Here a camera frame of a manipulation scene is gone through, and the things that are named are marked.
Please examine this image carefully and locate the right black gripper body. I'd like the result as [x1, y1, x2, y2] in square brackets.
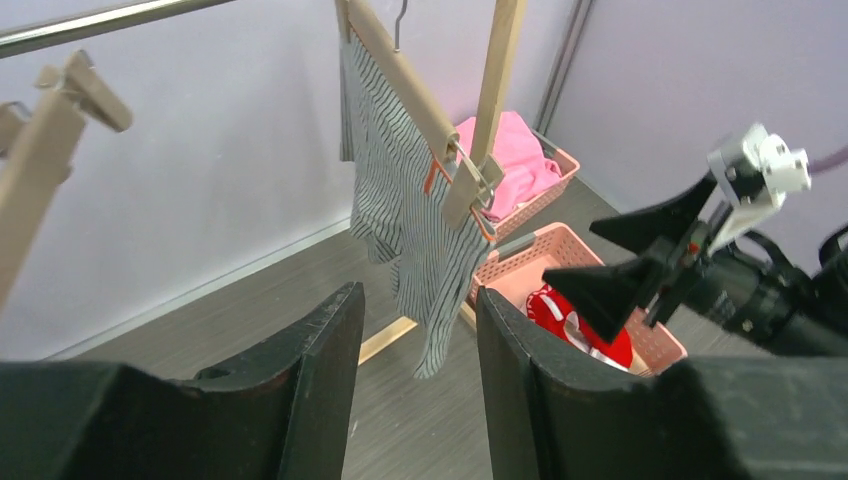
[645, 221, 815, 338]

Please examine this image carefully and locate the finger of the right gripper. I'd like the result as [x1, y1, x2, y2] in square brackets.
[589, 173, 717, 254]
[542, 258, 663, 342]

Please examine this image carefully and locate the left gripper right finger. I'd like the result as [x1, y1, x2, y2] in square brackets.
[476, 289, 847, 479]

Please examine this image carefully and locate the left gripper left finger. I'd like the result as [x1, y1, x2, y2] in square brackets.
[1, 282, 365, 479]

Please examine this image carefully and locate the red underwear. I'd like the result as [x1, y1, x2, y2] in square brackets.
[524, 284, 634, 371]

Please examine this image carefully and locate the grey striped underwear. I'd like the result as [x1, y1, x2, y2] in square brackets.
[340, 35, 494, 379]

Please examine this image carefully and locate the beige clip hanger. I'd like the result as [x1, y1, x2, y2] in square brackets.
[1, 49, 133, 304]
[335, 1, 504, 229]

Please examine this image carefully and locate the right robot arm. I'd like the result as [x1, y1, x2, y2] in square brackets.
[542, 174, 847, 357]

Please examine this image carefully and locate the far pink basket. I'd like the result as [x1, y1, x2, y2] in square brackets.
[493, 129, 581, 242]

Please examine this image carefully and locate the pink basket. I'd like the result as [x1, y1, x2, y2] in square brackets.
[463, 222, 687, 377]
[493, 129, 581, 242]

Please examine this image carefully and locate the near pink basket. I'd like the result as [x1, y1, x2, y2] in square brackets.
[463, 222, 687, 377]

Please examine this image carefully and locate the pink cloth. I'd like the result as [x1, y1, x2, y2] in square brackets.
[472, 111, 559, 224]

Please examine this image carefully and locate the wooden clothes rack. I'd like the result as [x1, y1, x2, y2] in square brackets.
[1, 1, 515, 361]

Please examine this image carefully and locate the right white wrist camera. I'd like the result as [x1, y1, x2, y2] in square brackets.
[707, 123, 811, 255]

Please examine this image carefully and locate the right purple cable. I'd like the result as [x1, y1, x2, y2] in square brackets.
[809, 146, 848, 178]

